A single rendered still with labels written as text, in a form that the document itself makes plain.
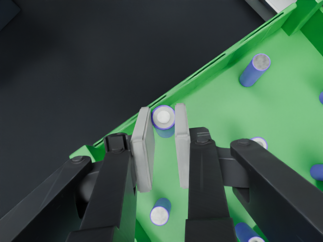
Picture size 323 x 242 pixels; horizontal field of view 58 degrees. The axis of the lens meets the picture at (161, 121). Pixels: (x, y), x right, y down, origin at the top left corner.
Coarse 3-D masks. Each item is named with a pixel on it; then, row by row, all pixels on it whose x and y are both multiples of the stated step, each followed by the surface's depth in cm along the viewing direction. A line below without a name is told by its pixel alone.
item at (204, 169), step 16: (192, 144) 14; (208, 144) 14; (192, 160) 12; (208, 160) 12; (192, 176) 11; (208, 176) 11; (192, 192) 10; (208, 192) 10; (224, 192) 10; (192, 208) 9; (208, 208) 9; (224, 208) 9; (192, 224) 7; (208, 224) 7; (224, 224) 7; (192, 240) 7; (208, 240) 7; (224, 240) 7
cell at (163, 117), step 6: (156, 108) 21; (162, 108) 21; (168, 108) 21; (156, 114) 21; (162, 114) 20; (168, 114) 20; (174, 114) 21; (156, 120) 21; (162, 120) 20; (168, 120) 20; (174, 120) 20; (156, 126) 20; (162, 126) 20; (168, 126) 20; (174, 126) 22; (162, 132) 22; (168, 132) 22; (174, 132) 26
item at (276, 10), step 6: (264, 0) 73; (270, 0) 72; (276, 0) 71; (282, 0) 71; (288, 0) 71; (294, 0) 70; (270, 6) 73; (276, 6) 72; (282, 6) 71; (276, 12) 72
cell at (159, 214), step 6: (162, 198) 33; (156, 204) 29; (162, 204) 29; (168, 204) 31; (156, 210) 27; (162, 210) 27; (168, 210) 28; (150, 216) 27; (156, 216) 27; (162, 216) 27; (168, 216) 27; (156, 222) 27; (162, 222) 27
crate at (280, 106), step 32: (320, 0) 28; (256, 32) 31; (288, 32) 35; (320, 32) 33; (224, 64) 34; (288, 64) 35; (320, 64) 35; (192, 96) 35; (224, 96) 35; (256, 96) 35; (288, 96) 35; (128, 128) 32; (224, 128) 35; (256, 128) 34; (288, 128) 34; (320, 128) 34; (96, 160) 28; (160, 160) 34; (288, 160) 34; (320, 160) 33; (160, 192) 34; (256, 224) 33
